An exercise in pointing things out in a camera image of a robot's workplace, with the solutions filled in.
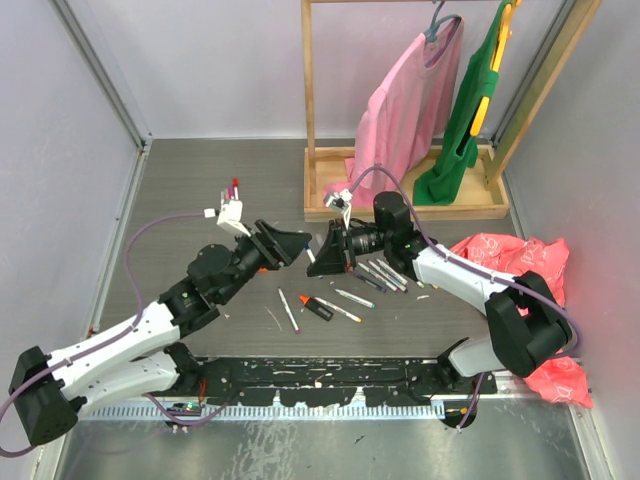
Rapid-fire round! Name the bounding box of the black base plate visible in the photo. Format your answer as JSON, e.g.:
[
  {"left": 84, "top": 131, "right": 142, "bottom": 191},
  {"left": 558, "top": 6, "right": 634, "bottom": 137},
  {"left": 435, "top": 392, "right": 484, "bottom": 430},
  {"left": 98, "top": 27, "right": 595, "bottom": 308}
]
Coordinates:
[{"left": 164, "top": 357, "right": 477, "bottom": 408}]

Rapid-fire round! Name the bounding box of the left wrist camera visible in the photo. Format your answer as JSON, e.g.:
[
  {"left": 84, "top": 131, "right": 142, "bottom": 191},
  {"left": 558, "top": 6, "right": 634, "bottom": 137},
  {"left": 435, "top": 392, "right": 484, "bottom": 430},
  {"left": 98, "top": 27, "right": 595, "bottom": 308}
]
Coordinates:
[{"left": 217, "top": 199, "right": 250, "bottom": 236}]

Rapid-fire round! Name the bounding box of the grey hanger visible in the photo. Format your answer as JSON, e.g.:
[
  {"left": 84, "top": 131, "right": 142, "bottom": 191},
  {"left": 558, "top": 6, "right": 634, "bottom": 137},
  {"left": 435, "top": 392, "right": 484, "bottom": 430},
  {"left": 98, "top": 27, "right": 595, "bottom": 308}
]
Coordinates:
[{"left": 424, "top": 0, "right": 462, "bottom": 45}]

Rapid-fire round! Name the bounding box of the magenta cap white pen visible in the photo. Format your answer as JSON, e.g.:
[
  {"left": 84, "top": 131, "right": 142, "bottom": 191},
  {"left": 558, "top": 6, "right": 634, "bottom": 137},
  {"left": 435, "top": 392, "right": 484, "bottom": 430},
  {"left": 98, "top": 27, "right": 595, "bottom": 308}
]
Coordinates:
[{"left": 277, "top": 287, "right": 301, "bottom": 334}]

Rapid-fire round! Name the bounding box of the pink t-shirt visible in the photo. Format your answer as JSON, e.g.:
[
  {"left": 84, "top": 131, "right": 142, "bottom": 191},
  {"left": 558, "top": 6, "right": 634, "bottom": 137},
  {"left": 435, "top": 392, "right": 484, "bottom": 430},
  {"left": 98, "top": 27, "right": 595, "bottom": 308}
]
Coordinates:
[{"left": 323, "top": 15, "right": 464, "bottom": 195}]

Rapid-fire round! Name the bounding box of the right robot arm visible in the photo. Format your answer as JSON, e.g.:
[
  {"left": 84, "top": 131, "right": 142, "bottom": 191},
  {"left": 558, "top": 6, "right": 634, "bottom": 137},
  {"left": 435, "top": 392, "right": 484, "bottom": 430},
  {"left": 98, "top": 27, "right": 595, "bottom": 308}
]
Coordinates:
[{"left": 307, "top": 190, "right": 573, "bottom": 394}]

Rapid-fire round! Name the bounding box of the purple cap white marker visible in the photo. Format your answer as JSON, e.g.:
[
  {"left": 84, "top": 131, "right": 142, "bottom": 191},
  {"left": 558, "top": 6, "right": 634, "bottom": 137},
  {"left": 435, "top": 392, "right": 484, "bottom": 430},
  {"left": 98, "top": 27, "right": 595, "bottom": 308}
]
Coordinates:
[{"left": 358, "top": 263, "right": 398, "bottom": 292}]

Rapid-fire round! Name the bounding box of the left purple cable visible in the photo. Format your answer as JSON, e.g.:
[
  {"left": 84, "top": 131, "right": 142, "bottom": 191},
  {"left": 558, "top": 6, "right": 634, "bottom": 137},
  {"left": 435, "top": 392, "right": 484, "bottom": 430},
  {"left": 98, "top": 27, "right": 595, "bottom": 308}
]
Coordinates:
[{"left": 0, "top": 208, "right": 236, "bottom": 459}]

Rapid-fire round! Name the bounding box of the red plastic bag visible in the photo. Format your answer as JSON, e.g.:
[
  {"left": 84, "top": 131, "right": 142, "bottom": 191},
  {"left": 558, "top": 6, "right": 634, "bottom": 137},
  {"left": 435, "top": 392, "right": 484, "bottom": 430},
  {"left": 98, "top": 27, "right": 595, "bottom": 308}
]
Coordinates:
[{"left": 450, "top": 232, "right": 593, "bottom": 409}]

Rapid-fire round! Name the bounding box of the dark purple pen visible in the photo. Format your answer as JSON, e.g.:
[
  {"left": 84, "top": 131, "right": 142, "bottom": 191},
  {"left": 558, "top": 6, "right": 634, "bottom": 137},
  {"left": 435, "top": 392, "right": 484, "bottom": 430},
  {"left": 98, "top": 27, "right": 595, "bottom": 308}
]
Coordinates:
[{"left": 351, "top": 271, "right": 388, "bottom": 293}]

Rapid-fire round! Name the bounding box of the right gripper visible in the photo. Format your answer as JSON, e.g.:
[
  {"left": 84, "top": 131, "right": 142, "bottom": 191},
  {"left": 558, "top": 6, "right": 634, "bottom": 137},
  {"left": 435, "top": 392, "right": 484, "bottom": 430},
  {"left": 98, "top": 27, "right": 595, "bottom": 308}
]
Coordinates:
[{"left": 307, "top": 218, "right": 392, "bottom": 278}]

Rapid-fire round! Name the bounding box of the green t-shirt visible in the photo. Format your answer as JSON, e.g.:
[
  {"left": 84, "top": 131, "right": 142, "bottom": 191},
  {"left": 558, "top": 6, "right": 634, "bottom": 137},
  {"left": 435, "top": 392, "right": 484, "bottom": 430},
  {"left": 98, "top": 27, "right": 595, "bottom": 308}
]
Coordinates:
[{"left": 413, "top": 29, "right": 489, "bottom": 206}]

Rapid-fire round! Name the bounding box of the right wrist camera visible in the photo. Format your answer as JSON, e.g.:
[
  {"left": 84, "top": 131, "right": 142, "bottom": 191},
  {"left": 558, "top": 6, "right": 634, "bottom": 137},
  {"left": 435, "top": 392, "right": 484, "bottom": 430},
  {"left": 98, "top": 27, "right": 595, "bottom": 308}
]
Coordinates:
[{"left": 323, "top": 188, "right": 353, "bottom": 214}]

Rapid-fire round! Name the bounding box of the wooden clothes rack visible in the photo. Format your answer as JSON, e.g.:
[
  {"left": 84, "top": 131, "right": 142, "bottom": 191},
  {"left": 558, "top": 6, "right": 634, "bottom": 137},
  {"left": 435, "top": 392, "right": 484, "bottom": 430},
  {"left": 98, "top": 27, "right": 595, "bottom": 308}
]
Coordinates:
[{"left": 299, "top": 0, "right": 604, "bottom": 224}]

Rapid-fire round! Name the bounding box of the white pen teal tip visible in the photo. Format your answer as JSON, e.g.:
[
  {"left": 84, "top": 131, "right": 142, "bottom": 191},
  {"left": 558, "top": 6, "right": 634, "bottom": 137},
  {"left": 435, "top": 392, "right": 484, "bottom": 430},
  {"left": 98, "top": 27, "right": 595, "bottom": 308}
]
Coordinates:
[{"left": 335, "top": 288, "right": 376, "bottom": 309}]

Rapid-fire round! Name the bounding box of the yellow hanger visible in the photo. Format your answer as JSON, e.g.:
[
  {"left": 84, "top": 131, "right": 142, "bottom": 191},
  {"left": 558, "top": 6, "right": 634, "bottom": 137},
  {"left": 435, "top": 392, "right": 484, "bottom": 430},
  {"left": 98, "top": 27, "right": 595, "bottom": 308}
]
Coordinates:
[{"left": 469, "top": 0, "right": 521, "bottom": 137}]

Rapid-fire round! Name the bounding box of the yellow cap white marker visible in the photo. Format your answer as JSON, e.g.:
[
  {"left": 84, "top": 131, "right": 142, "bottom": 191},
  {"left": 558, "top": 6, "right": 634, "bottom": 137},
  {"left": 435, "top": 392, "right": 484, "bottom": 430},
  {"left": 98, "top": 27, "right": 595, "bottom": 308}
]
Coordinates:
[{"left": 315, "top": 297, "right": 362, "bottom": 323}]

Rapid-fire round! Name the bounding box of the orange black highlighter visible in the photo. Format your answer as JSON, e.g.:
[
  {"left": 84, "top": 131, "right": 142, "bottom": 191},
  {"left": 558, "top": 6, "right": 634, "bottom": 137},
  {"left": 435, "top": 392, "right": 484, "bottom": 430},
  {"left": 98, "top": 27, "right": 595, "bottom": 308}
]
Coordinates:
[{"left": 299, "top": 295, "right": 334, "bottom": 322}]

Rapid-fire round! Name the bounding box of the white slotted cable duct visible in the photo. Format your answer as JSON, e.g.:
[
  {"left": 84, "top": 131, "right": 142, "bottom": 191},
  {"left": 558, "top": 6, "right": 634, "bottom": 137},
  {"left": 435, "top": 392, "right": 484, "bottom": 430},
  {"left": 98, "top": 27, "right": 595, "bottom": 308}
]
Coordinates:
[{"left": 88, "top": 401, "right": 446, "bottom": 421}]

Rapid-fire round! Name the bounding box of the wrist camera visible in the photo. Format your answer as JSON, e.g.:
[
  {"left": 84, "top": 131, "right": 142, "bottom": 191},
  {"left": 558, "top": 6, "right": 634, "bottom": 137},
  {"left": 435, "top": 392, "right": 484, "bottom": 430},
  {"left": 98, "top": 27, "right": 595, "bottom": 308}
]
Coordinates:
[
  {"left": 323, "top": 188, "right": 353, "bottom": 214},
  {"left": 217, "top": 199, "right": 250, "bottom": 236}
]

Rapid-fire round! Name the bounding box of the blue band white pen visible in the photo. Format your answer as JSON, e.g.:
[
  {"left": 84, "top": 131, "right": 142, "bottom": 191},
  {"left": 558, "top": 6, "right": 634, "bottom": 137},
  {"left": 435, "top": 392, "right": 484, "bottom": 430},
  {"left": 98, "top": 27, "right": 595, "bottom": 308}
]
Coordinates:
[{"left": 305, "top": 244, "right": 316, "bottom": 264}]

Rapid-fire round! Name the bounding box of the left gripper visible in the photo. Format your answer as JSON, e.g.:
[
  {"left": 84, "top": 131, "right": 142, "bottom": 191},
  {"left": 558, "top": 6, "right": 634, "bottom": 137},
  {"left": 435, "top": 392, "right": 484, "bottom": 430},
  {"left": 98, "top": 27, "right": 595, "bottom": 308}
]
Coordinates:
[{"left": 217, "top": 219, "right": 310, "bottom": 304}]

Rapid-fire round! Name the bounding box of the blue cap white marker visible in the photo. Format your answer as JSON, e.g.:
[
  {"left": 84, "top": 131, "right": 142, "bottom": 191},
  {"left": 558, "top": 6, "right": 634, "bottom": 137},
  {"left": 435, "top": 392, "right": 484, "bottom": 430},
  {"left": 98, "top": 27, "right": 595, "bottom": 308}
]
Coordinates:
[{"left": 368, "top": 260, "right": 408, "bottom": 293}]

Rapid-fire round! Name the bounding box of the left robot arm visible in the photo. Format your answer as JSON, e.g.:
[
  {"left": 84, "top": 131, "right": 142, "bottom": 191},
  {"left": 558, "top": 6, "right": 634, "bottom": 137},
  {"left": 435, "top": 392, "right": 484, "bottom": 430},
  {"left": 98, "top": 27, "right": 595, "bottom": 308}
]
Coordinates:
[{"left": 1, "top": 220, "right": 312, "bottom": 448}]

